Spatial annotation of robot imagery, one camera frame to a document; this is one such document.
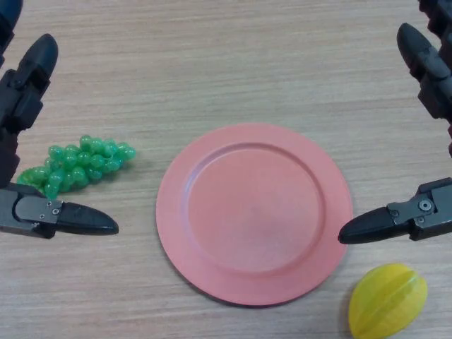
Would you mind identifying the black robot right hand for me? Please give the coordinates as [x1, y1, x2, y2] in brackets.
[338, 0, 452, 245]

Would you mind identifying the pink round plate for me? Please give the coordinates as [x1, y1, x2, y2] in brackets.
[155, 122, 354, 307]

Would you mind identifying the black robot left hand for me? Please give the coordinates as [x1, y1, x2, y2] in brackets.
[0, 0, 119, 239]

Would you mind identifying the yellow starfruit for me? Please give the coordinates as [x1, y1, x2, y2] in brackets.
[347, 263, 429, 339]

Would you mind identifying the green grapes bunch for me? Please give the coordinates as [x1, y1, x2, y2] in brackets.
[16, 135, 137, 198]

